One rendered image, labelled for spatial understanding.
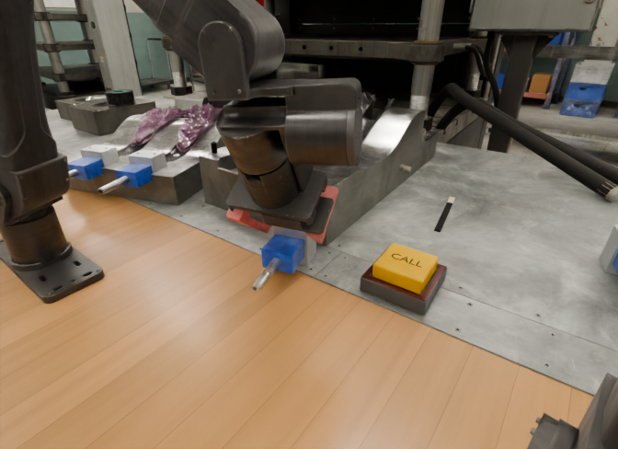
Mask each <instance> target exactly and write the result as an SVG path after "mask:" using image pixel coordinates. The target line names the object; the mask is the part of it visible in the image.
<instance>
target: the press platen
mask: <svg viewBox="0 0 618 449"><path fill-rule="evenodd" d="M283 35H284V39H285V51H284V53H288V54H307V55H325V56H345V57H363V58H382V59H401V60H407V61H409V62H410V63H412V64H416V65H437V64H438V63H441V62H442V61H443V60H444V55H447V54H452V53H457V52H464V51H469V52H473V53H474V55H475V59H476V63H477V67H478V70H479V72H480V74H481V75H482V76H484V77H486V74H485V70H484V68H483V65H484V63H483V64H482V62H481V58H482V61H483V59H484V52H485V47H486V42H487V37H486V36H471V37H444V36H440V38H439V40H433V41H428V40H418V36H382V35H320V34H283ZM161 40H162V45H163V49H165V50H167V51H171V52H173V51H172V50H171V49H170V45H171V43H172V40H170V39H169V38H168V37H167V36H166V35H165V36H164V37H162V38H161ZM479 53H480V55H481V58H480V55H479ZM486 80H487V82H489V81H488V79H487V77H486Z"/></svg>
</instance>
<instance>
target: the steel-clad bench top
mask: <svg viewBox="0 0 618 449"><path fill-rule="evenodd" d="M46 115H47V119H48V123H49V126H50V129H51V134H52V137H53V139H54V140H55V141H56V143H57V151H58V153H60V154H63V155H67V158H69V157H71V156H74V155H79V154H81V152H80V150H81V149H84V148H87V147H88V146H91V145H94V144H98V145H102V144H104V143H105V142H106V141H107V140H108V139H109V138H110V137H111V136H112V134H113V133H111V134H106V135H102V136H98V135H95V134H92V133H89V132H83V131H79V130H77V129H75V128H74V126H73V123H72V122H71V121H68V120H64V119H61V118H60V114H59V111H58V110H57V109H54V110H48V111H46ZM450 197H454V198H455V200H454V202H453V204H452V208H451V209H450V211H449V214H448V216H447V218H446V221H445V223H444V225H443V227H442V229H441V231H440V232H436V231H434V229H435V227H436V224H437V222H438V221H439V219H440V217H441V214H442V212H443V210H444V207H445V205H446V203H447V201H448V200H449V198H450ZM122 198H124V197H122ZM124 199H126V200H129V201H132V202H135V203H137V204H140V205H142V206H143V207H146V208H148V209H150V210H153V211H155V212H158V213H161V214H163V215H165V216H167V217H170V218H172V219H174V220H177V221H179V222H181V223H183V224H185V225H189V226H191V227H194V228H196V229H199V230H201V231H202V232H205V233H207V234H209V235H212V236H215V237H218V238H220V239H222V240H224V241H226V242H229V243H231V244H233V245H236V246H238V247H241V248H243V249H246V250H248V251H250V252H253V253H255V254H257V255H259V256H261V257H262V255H261V249H262V248H263V247H264V246H265V245H266V244H267V243H268V242H269V241H270V240H271V238H272V237H273V234H272V226H271V227H270V229H269V231H268V233H267V234H266V233H263V232H261V231H258V230H257V229H254V228H252V227H249V226H246V225H243V224H239V223H236V222H234V221H231V220H228V218H227V216H226V214H227V212H228V211H226V210H224V209H221V208H219V207H216V206H213V205H210V204H208V203H206V202H205V199H204V192H203V189H202V190H200V191H198V192H197V193H195V194H194V195H192V196H191V197H190V198H188V199H187V200H185V201H184V202H182V203H181V204H180V205H173V204H166V203H161V202H154V201H143V200H136V199H131V198H124ZM614 225H618V201H615V202H609V201H607V200H606V199H604V198H602V196H600V195H599V194H597V193H596V192H594V191H593V190H591V189H589V188H588V187H586V186H585V185H583V184H582V183H580V182H578V181H577V180H575V179H574V178H572V177H570V176H569V175H568V174H567V173H565V172H564V171H562V170H561V169H559V168H558V167H556V166H554V165H552V164H551V163H549V162H548V161H546V160H545V159H541V158H535V157H528V156H523V155H513V154H507V153H500V152H495V151H489V150H484V149H478V148H472V147H466V146H460V145H455V144H444V143H438V142H437V145H436V151H435V156H434V157H433V158H431V159H430V161H429V162H428V163H426V164H425V165H424V166H423V167H421V168H420V169H419V170H418V171H416V172H415V173H414V174H413V175H412V176H410V177H409V178H408V179H407V180H405V181H404V182H403V183H402V184H401V185H399V186H398V187H397V188H396V189H395V190H393V191H392V192H391V193H390V194H388V195H387V196H386V197H385V198H384V199H382V200H381V201H380V202H379V203H377V204H376V205H375V206H374V207H373V208H371V209H370V210H369V211H368V212H367V213H366V214H364V215H363V216H362V217H361V218H360V219H359V220H358V221H357V222H355V223H354V224H353V225H352V226H350V227H349V228H348V229H347V230H345V231H344V232H343V233H342V234H341V235H339V236H338V237H337V238H336V239H334V240H333V241H332V242H331V243H330V244H328V245H327V246H323V245H320V244H317V243H316V253H315V255H314V256H313V258H312V260H311V261H310V263H309V264H308V266H304V265H301V264H300V265H299V266H298V267H297V269H296V271H298V272H300V273H302V274H305V275H307V276H309V277H312V278H315V279H316V280H318V281H320V282H324V283H326V284H329V285H331V286H333V287H336V288H338V289H339V290H342V291H344V292H347V293H349V294H353V295H355V296H357V297H359V298H361V299H364V300H366V301H368V302H371V303H373V304H375V305H378V306H380V307H383V308H385V309H388V310H390V311H392V312H395V313H397V314H398V315H401V316H403V317H407V318H409V319H412V320H414V321H416V322H418V323H420V324H422V325H425V326H427V327H430V328H433V329H436V330H438V331H439V332H442V333H444V334H447V335H449V336H451V337H454V338H456V339H458V340H461V341H463V342H466V343H468V344H471V345H473V346H475V347H477V348H479V349H481V350H484V351H488V352H490V353H492V354H495V355H497V356H498V357H501V358H503V359H505V360H508V361H510V362H513V363H516V364H518V365H520V366H522V367H525V368H527V369H530V370H532V371H534V372H536V373H538V374H542V375H544V376H546V377H549V378H551V379H554V380H556V381H557V382H560V383H562V384H564V385H567V386H571V387H573V388H575V389H577V390H579V391H581V392H584V393H586V394H588V395H591V396H593V397H594V396H595V394H596V392H597V390H598V389H599V387H600V385H601V382H602V380H603V378H604V376H605V375H606V374H607V373H609V374H612V375H614V376H616V377H618V276H617V274H612V273H608V272H605V271H604V268H603V267H602V264H601V260H600V256H601V253H602V251H603V249H604V247H605V245H606V243H607V240H608V238H609V236H610V234H611V232H612V229H613V227H614ZM393 243H396V244H398V245H402V246H405V247H408V248H413V249H415V250H418V251H421V252H425V253H428V254H430V255H433V256H436V257H438V258H439V260H438V264H440V265H443V266H446V267H447V270H446V275H445V280H444V281H443V283H442V285H441V287H440V289H439V290H438V291H437V293H436V295H435V297H434V298H433V300H432V302H431V303H430V305H429V308H428V309H427V311H426V313H425V315H424V316H422V315H420V314H418V313H416V312H413V311H411V310H408V309H406V308H404V307H402V306H399V305H396V304H393V303H391V302H388V301H386V300H384V299H382V298H379V297H377V296H375V295H372V294H368V293H366V292H364V291H362V290H360V285H361V276H362V275H363V274H364V273H365V271H366V270H368V269H369V268H370V267H371V265H372V264H373V263H374V262H375V261H376V260H377V259H378V258H379V257H380V256H381V255H382V254H383V253H384V252H385V250H386V249H387V248H389V247H390V246H391V245H392V244H393Z"/></svg>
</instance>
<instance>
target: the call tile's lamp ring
mask: <svg viewBox="0 0 618 449"><path fill-rule="evenodd" d="M374 263H375V262H374ZM374 263H373V264H374ZM373 264H372V265H371V267H370V268H369V269H368V270H366V271H365V273H364V274H363V275H362V276H361V277H362V278H365V279H367V280H370V281H373V282H377V283H379V284H381V285H383V286H386V287H389V288H391V289H394V290H396V291H398V292H400V293H403V294H407V295H410V296H412V297H415V298H417V299H419V300H422V301H424V302H426V301H427V299H428V298H429V295H430V294H431V292H432V290H433V289H434V287H435V285H436V284H437V282H438V280H439V279H440V277H441V275H442V274H443V272H444V271H445V269H446V266H443V265H440V264H438V265H437V267H438V268H439V269H438V270H437V272H436V274H435V275H434V277H433V278H432V280H431V281H430V283H429V285H428V287H427V288H426V290H425V292H424V293H423V294H422V295H420V294H416V293H413V292H411V291H408V290H406V289H404V288H401V287H398V286H396V285H393V284H391V283H389V282H385V281H382V280H380V279H377V278H374V277H372V276H370V274H371V273H372V268H373Z"/></svg>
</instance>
